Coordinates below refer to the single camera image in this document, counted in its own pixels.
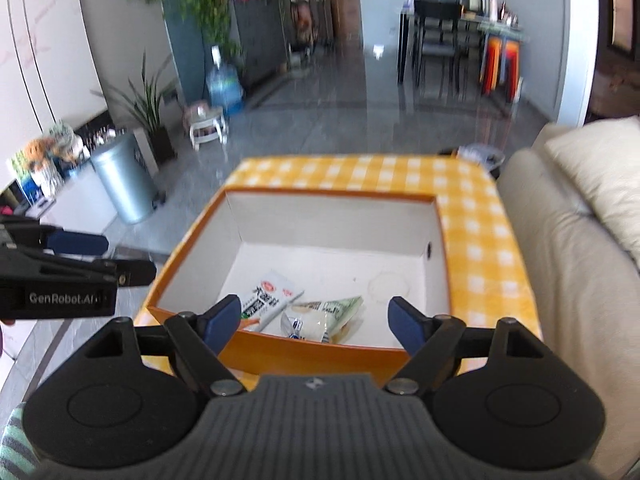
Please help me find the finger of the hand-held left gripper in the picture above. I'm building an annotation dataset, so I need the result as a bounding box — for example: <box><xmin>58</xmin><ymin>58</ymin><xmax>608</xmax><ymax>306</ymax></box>
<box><xmin>39</xmin><ymin>227</ymin><xmax>110</xmax><ymax>257</ymax></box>
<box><xmin>30</xmin><ymin>254</ymin><xmax>157</xmax><ymax>288</ymax></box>

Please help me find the grey metal trash can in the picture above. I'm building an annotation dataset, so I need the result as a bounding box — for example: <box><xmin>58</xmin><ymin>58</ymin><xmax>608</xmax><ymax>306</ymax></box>
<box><xmin>90</xmin><ymin>132</ymin><xmax>157</xmax><ymax>225</ymax></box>

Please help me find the glass dining table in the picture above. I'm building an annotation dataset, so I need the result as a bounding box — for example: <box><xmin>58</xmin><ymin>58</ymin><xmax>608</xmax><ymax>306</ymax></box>
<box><xmin>397</xmin><ymin>2</ymin><xmax>526</xmax><ymax>86</ymax></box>

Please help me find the white low console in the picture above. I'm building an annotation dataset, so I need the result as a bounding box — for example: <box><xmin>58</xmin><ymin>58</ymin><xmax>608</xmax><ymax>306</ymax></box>
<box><xmin>0</xmin><ymin>160</ymin><xmax>121</xmax><ymax>241</ymax></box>

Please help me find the yellow checked tablecloth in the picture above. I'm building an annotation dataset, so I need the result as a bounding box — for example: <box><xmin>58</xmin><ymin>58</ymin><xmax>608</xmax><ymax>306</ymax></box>
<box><xmin>132</xmin><ymin>154</ymin><xmax>543</xmax><ymax>396</ymax></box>

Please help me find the brown wooden door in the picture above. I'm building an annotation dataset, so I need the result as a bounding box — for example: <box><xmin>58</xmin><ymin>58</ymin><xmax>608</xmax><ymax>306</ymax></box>
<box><xmin>325</xmin><ymin>0</ymin><xmax>362</xmax><ymax>48</ymax></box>

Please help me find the green and white snack packet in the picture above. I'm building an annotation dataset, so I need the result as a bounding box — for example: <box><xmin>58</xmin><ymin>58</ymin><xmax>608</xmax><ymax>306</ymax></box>
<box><xmin>280</xmin><ymin>296</ymin><xmax>365</xmax><ymax>345</ymax></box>

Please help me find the cream cushion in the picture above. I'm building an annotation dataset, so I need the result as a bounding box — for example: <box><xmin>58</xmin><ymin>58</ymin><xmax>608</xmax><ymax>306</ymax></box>
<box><xmin>544</xmin><ymin>116</ymin><xmax>640</xmax><ymax>266</ymax></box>

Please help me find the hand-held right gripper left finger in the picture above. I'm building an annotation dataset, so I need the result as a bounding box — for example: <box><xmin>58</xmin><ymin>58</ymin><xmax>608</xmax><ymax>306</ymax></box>
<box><xmin>85</xmin><ymin>295</ymin><xmax>246</xmax><ymax>397</ymax></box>

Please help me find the small white stool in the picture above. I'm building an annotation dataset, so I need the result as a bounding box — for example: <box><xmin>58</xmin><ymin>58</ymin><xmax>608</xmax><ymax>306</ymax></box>
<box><xmin>189</xmin><ymin>107</ymin><xmax>231</xmax><ymax>151</ymax></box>

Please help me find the black dining chair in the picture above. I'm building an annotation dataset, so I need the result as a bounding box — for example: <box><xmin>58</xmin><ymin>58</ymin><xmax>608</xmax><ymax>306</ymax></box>
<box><xmin>412</xmin><ymin>0</ymin><xmax>466</xmax><ymax>93</ymax></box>

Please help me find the grey cabinet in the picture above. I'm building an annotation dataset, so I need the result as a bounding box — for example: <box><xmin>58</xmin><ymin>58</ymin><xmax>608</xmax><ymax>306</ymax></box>
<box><xmin>227</xmin><ymin>0</ymin><xmax>291</xmax><ymax>88</ymax></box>

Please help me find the dark wooden window frame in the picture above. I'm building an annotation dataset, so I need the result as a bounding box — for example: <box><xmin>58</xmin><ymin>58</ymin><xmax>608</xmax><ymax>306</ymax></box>
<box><xmin>597</xmin><ymin>0</ymin><xmax>640</xmax><ymax>61</ymax></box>

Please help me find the small waste bin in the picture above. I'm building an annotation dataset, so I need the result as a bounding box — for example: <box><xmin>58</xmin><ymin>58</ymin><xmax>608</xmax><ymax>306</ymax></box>
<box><xmin>437</xmin><ymin>142</ymin><xmax>503</xmax><ymax>178</ymax></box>

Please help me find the blue water jug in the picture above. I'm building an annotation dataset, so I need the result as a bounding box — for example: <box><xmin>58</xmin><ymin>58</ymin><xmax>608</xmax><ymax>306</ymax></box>
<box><xmin>206</xmin><ymin>45</ymin><xmax>246</xmax><ymax>116</ymax></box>

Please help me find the climbing green plant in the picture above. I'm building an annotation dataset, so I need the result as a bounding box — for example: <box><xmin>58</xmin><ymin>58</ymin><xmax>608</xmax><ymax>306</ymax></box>
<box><xmin>180</xmin><ymin>0</ymin><xmax>246</xmax><ymax>61</ymax></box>

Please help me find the long-leaf potted plant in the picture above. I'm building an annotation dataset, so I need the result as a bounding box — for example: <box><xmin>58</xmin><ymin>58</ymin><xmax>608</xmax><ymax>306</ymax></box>
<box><xmin>92</xmin><ymin>52</ymin><xmax>178</xmax><ymax>166</ymax></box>

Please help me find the flower bouquet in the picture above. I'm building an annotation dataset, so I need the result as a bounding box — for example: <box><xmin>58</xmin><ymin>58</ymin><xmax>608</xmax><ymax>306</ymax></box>
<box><xmin>10</xmin><ymin>122</ymin><xmax>86</xmax><ymax>196</ymax></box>

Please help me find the orange cardboard box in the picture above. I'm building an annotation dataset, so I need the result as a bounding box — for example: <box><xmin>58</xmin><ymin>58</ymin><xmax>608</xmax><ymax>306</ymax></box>
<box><xmin>144</xmin><ymin>187</ymin><xmax>453</xmax><ymax>386</ymax></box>

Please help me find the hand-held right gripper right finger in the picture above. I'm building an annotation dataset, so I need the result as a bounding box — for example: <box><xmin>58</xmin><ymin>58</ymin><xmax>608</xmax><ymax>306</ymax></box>
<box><xmin>384</xmin><ymin>296</ymin><xmax>546</xmax><ymax>395</ymax></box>

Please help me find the stack of orange stools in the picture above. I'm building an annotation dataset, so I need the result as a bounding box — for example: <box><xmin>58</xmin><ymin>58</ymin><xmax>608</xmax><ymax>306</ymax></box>
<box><xmin>480</xmin><ymin>37</ymin><xmax>523</xmax><ymax>103</ymax></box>

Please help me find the beige sofa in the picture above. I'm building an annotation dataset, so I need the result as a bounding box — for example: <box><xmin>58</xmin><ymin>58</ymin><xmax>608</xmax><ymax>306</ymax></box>
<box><xmin>495</xmin><ymin>120</ymin><xmax>640</xmax><ymax>480</ymax></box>

